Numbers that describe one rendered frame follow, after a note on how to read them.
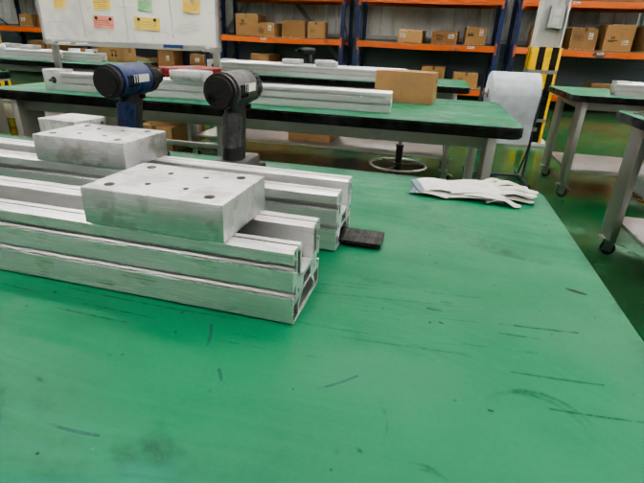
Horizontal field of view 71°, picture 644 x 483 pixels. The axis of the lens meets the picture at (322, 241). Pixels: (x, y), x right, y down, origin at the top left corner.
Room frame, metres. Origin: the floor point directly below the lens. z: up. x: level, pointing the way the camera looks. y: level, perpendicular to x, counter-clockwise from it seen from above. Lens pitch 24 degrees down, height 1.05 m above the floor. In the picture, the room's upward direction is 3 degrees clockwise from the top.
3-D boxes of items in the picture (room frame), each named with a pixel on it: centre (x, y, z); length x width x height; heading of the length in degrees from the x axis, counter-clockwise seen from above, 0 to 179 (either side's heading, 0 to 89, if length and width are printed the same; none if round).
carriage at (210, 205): (0.47, 0.16, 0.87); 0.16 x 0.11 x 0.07; 76
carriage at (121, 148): (0.72, 0.36, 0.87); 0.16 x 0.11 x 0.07; 76
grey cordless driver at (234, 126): (0.86, 0.16, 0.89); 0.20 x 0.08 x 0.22; 168
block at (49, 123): (1.01, 0.57, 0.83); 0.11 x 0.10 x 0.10; 162
